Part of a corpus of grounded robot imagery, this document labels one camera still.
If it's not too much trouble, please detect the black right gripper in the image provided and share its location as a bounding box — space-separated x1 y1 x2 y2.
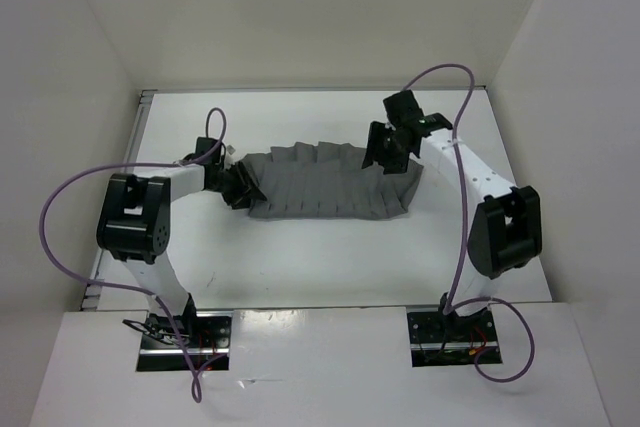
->
361 121 411 175

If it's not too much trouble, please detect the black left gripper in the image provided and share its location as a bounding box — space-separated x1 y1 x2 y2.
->
209 162 265 210

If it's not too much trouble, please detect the grey pleated skirt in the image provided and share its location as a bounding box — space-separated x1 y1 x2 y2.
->
241 142 423 220

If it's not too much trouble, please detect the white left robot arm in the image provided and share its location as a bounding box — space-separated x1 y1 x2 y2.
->
96 161 266 347

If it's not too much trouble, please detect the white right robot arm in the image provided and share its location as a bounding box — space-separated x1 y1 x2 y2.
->
363 114 542 340

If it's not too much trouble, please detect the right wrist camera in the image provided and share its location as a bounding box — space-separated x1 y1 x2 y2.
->
383 90 424 128

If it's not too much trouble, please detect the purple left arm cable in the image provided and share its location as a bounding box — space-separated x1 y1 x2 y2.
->
38 107 229 404

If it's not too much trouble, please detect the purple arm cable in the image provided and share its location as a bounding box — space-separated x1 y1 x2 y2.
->
38 107 229 404
402 63 539 383

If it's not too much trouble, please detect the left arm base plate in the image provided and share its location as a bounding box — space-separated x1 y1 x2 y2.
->
122 311 233 373

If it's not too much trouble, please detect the aluminium table frame rail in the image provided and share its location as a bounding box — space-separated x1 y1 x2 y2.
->
81 90 155 311

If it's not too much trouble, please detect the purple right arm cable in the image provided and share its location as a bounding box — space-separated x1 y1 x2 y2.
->
402 63 539 383

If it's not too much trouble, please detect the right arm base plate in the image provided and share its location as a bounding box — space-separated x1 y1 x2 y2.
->
406 307 502 368

